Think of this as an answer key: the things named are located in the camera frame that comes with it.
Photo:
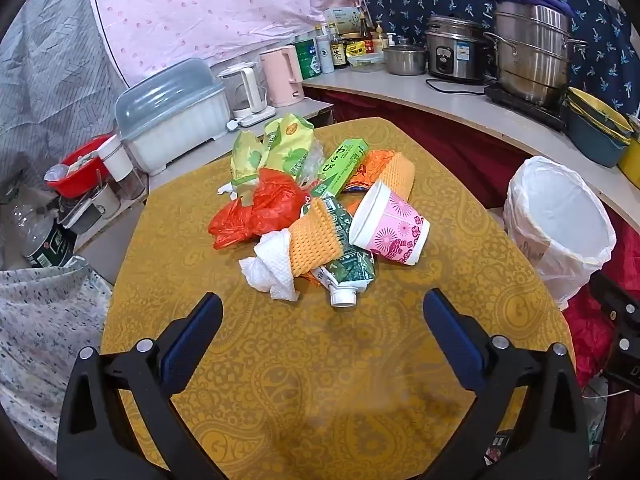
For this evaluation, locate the orange snack wrapper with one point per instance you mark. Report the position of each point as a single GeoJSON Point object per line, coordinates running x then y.
{"type": "Point", "coordinates": [367, 175]}

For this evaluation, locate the white glass electric kettle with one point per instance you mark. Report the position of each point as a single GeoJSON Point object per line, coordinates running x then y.
{"type": "Point", "coordinates": [245, 90]}

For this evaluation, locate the green squeezed tube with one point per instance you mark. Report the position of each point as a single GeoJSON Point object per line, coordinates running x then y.
{"type": "Point", "coordinates": [350, 266]}

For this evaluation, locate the white paper cup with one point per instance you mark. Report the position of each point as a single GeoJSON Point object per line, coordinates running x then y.
{"type": "Point", "coordinates": [105, 201]}

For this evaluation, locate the cream cardboard box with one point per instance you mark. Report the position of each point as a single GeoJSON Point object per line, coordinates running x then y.
{"type": "Point", "coordinates": [340, 20]}

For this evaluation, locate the yellow paisley tablecloth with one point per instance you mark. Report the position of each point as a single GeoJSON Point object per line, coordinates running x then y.
{"type": "Point", "coordinates": [300, 365]}

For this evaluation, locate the white lidded cup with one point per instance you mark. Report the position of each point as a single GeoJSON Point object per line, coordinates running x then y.
{"type": "Point", "coordinates": [114, 157]}

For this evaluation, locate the long green cardboard box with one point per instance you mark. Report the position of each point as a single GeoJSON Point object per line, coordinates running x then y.
{"type": "Point", "coordinates": [340, 165]}

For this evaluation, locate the grey striped cloth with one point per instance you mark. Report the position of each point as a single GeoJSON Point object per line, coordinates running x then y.
{"type": "Point", "coordinates": [50, 75]}

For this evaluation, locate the yellow green snack packet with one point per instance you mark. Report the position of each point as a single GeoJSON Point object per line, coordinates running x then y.
{"type": "Point", "coordinates": [290, 142]}
{"type": "Point", "coordinates": [245, 157]}

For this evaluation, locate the pump dispenser bottle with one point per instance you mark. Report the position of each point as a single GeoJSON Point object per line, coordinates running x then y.
{"type": "Point", "coordinates": [381, 37]}

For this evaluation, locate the pink dotted sheet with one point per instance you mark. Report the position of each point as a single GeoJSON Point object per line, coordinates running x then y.
{"type": "Point", "coordinates": [200, 10]}

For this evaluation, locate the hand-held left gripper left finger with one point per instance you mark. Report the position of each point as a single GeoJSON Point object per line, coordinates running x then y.
{"type": "Point", "coordinates": [192, 345]}

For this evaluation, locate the large steel steamer pot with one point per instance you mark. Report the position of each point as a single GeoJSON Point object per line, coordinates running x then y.
{"type": "Point", "coordinates": [530, 55]}

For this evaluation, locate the tall dark sauce bottle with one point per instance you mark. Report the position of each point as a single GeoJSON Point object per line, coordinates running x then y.
{"type": "Point", "coordinates": [366, 35]}

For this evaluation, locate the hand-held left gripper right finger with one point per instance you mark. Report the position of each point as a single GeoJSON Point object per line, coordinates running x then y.
{"type": "Point", "coordinates": [452, 342]}

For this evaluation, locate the green white carton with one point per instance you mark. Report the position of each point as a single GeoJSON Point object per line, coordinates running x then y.
{"type": "Point", "coordinates": [306, 60]}

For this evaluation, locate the crumpled white tissue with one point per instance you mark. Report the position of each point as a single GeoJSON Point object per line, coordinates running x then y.
{"type": "Point", "coordinates": [270, 265]}

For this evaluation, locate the white dish box grey lid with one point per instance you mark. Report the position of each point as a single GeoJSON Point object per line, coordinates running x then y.
{"type": "Point", "coordinates": [170, 110]}

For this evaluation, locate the dark soy sauce bottle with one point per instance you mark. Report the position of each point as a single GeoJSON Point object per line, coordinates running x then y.
{"type": "Point", "coordinates": [340, 55]}

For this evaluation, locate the clear plastic wrapper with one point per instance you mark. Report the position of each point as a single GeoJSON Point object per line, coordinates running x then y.
{"type": "Point", "coordinates": [310, 165]}

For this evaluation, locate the blue basin with yellow colander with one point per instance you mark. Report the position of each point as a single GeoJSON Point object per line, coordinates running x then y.
{"type": "Point", "coordinates": [592, 147]}
{"type": "Point", "coordinates": [597, 107]}

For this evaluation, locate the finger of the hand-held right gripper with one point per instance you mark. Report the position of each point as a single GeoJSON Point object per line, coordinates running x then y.
{"type": "Point", "coordinates": [624, 355]}

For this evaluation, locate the waste bin with white liner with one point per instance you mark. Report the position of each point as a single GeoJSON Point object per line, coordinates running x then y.
{"type": "Point", "coordinates": [550, 210]}

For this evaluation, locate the orange foam fruit net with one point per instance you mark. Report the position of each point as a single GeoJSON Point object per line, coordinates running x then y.
{"type": "Point", "coordinates": [400, 172]}
{"type": "Point", "coordinates": [315, 240]}

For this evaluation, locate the pink electric kettle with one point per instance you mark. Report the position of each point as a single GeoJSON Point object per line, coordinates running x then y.
{"type": "Point", "coordinates": [280, 75]}

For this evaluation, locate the white condiment bottle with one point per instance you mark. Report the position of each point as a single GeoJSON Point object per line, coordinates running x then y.
{"type": "Point", "coordinates": [325, 52]}

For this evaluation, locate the clear food container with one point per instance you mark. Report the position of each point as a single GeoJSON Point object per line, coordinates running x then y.
{"type": "Point", "coordinates": [367, 62]}

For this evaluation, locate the clear plastic bottle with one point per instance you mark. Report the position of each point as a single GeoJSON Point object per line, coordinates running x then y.
{"type": "Point", "coordinates": [47, 247]}

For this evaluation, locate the black induction cooktop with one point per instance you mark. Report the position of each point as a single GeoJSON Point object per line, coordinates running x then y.
{"type": "Point", "coordinates": [520, 106]}

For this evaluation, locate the silver rice cooker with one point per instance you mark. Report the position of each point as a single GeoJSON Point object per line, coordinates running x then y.
{"type": "Point", "coordinates": [455, 55]}

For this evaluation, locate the floral print cloth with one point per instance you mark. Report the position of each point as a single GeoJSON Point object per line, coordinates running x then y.
{"type": "Point", "coordinates": [45, 335]}

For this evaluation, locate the small steel pot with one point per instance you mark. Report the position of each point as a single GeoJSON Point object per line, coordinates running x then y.
{"type": "Point", "coordinates": [402, 60]}

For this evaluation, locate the red plastic basin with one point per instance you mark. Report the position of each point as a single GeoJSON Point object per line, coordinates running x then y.
{"type": "Point", "coordinates": [80, 182]}

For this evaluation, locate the red plastic bag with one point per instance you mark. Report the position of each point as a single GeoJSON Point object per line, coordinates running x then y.
{"type": "Point", "coordinates": [265, 200]}

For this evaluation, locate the pink floral paper cup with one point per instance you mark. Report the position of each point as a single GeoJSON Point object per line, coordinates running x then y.
{"type": "Point", "coordinates": [395, 230]}

